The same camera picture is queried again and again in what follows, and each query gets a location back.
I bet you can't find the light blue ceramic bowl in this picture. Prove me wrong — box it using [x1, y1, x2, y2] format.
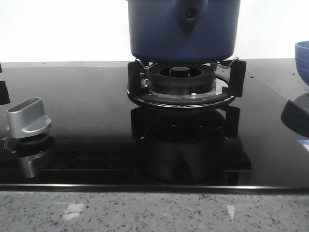
[295, 41, 309, 85]

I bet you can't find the dark blue cooking pot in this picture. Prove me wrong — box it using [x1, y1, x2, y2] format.
[127, 0, 240, 64]

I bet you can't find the black pot support grate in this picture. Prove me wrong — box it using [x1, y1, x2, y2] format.
[127, 58, 246, 109]

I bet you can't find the black gas burner head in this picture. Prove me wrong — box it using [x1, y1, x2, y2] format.
[141, 64, 215, 99]

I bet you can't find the black glass cooktop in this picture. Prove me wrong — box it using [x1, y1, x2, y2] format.
[0, 59, 309, 193]

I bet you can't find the silver stove control knob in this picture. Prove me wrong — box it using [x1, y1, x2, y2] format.
[6, 97, 51, 139]

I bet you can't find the black left burner grate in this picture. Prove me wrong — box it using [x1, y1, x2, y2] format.
[0, 60, 11, 106]

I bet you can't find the blue white cooktop sticker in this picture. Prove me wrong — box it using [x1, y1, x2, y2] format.
[297, 140, 309, 152]

